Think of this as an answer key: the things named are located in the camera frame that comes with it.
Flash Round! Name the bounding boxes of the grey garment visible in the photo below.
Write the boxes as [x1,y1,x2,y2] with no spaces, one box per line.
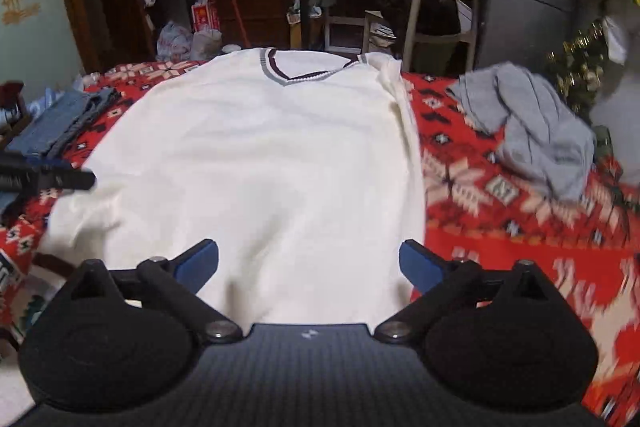
[446,62,597,202]

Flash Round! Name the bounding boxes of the wooden drawer cabinet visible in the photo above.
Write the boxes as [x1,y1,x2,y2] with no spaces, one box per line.
[215,0,296,50]

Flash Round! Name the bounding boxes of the red cardboard box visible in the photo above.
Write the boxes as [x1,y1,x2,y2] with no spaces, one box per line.
[191,0,221,32]

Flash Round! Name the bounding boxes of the white drawer cart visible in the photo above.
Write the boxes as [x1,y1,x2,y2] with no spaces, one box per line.
[322,0,401,52]

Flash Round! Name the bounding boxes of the small christmas tree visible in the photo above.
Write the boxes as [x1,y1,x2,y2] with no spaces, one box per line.
[545,19,626,118]

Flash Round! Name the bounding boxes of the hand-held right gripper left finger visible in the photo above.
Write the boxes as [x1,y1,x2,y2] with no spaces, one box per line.
[67,238,243,344]

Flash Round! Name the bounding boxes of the red patterned blanket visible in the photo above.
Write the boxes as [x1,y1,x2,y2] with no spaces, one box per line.
[0,57,640,427]

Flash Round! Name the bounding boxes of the red white plastic bag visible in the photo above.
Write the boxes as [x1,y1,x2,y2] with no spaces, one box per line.
[156,21,193,62]

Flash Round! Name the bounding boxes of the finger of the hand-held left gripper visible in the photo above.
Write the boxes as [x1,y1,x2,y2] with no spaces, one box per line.
[0,152,97,194]

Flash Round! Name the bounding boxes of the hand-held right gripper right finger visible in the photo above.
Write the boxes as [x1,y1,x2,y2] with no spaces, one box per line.
[375,238,553,344]

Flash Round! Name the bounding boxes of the dark cat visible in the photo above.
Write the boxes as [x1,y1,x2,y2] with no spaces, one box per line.
[375,0,461,38]

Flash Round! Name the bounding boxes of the white tote bag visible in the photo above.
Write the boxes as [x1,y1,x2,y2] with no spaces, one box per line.
[367,19,398,50]

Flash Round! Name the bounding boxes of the blue jeans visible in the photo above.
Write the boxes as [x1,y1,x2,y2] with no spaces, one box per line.
[5,87,123,158]

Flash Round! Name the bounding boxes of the white hanging cloth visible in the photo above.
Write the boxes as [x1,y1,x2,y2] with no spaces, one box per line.
[602,14,628,65]

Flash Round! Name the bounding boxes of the cream knit sweater vest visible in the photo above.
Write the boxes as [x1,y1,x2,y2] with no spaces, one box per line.
[37,48,426,333]

